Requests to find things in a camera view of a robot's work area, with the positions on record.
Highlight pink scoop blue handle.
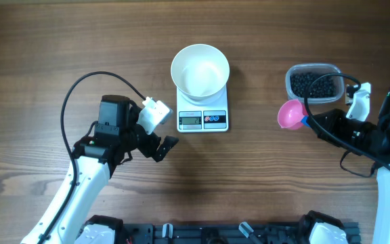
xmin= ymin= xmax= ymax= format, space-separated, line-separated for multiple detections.
xmin=277 ymin=99 xmax=309 ymax=130

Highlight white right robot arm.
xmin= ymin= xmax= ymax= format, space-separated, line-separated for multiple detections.
xmin=307 ymin=90 xmax=390 ymax=244

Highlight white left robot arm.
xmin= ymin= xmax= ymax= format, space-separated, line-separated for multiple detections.
xmin=22 ymin=95 xmax=179 ymax=243

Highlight white digital kitchen scale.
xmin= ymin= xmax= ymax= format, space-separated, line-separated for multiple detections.
xmin=177 ymin=86 xmax=229 ymax=133

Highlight white bowl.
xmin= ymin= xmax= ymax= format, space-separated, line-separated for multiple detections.
xmin=171 ymin=44 xmax=230 ymax=100

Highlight clear plastic container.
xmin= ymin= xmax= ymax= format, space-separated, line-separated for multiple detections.
xmin=285 ymin=63 xmax=345 ymax=104

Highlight black beans in container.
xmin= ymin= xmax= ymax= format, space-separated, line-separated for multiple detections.
xmin=289 ymin=71 xmax=337 ymax=99

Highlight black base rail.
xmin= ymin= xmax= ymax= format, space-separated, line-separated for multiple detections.
xmin=75 ymin=211 xmax=362 ymax=244

